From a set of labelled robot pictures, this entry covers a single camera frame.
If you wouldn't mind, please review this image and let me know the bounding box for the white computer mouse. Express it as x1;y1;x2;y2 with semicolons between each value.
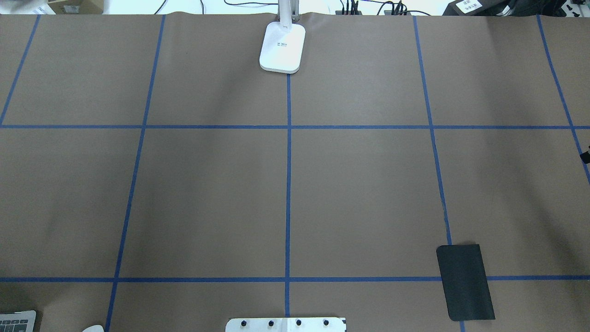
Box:
82;325;105;332

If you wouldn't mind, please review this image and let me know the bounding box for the white camera post with base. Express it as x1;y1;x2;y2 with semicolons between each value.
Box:
225;317;347;332

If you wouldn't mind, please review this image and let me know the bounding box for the black mouse pad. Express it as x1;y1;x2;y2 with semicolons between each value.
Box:
436;244;496;322

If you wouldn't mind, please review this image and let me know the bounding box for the grey laptop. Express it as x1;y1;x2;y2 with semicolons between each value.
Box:
0;310;36;332

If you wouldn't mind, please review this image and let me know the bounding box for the cardboard box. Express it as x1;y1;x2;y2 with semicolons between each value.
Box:
47;0;105;14

